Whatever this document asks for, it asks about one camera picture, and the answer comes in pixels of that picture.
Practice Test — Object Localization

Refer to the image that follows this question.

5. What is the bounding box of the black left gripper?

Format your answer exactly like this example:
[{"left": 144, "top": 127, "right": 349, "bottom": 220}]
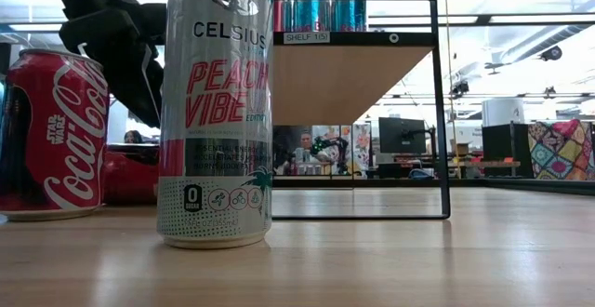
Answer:
[{"left": 59, "top": 2, "right": 167, "bottom": 130}]

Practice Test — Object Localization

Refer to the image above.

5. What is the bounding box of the red Coca-Cola Star Wars can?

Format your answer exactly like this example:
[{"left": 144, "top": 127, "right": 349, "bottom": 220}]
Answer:
[
  {"left": 101, "top": 142, "right": 161, "bottom": 207},
  {"left": 0, "top": 48, "right": 112, "bottom": 223}
]

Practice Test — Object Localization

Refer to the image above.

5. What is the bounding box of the blue silver Red Bull can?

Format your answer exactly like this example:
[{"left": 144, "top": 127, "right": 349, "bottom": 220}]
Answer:
[
  {"left": 294, "top": 0, "right": 333, "bottom": 33},
  {"left": 332, "top": 0, "right": 368, "bottom": 33},
  {"left": 282, "top": 0, "right": 295, "bottom": 33}
]

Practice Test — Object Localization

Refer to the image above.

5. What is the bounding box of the white Celsius Peach Vibe can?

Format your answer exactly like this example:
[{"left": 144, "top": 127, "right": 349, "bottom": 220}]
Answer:
[{"left": 155, "top": 0, "right": 275, "bottom": 251}]

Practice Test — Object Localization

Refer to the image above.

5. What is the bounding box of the floral print panel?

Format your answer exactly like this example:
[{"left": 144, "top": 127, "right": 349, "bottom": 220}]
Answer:
[{"left": 310, "top": 123, "right": 373, "bottom": 178}]

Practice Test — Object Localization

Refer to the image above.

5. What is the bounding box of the black monitor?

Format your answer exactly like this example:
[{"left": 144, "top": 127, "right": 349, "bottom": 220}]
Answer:
[{"left": 377, "top": 116, "right": 427, "bottom": 155}]

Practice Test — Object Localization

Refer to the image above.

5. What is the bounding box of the black ceiling fixture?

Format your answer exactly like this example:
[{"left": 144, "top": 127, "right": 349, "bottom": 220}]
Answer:
[
  {"left": 449, "top": 79, "right": 470, "bottom": 100},
  {"left": 538, "top": 45, "right": 564, "bottom": 63}
]

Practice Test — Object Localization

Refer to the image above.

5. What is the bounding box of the white box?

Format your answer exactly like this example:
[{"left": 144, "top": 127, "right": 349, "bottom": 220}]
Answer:
[{"left": 481, "top": 97, "right": 526, "bottom": 127}]

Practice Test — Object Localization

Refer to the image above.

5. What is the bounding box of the black partition panel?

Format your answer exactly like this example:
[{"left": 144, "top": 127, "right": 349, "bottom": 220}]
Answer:
[{"left": 482, "top": 121, "right": 536, "bottom": 179}]

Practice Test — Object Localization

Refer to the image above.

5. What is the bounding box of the colourful patchwork quilt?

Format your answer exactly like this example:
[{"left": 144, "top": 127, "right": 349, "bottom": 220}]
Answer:
[{"left": 527, "top": 119, "right": 595, "bottom": 181}]

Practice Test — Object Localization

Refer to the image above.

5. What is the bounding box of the wooden shelf with black frame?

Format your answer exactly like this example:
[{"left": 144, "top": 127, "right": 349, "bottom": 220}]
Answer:
[{"left": 271, "top": 0, "right": 452, "bottom": 220}]

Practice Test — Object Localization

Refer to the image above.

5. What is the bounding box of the black aluminium table frame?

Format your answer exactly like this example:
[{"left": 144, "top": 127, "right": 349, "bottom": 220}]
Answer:
[{"left": 271, "top": 175, "right": 595, "bottom": 197}]

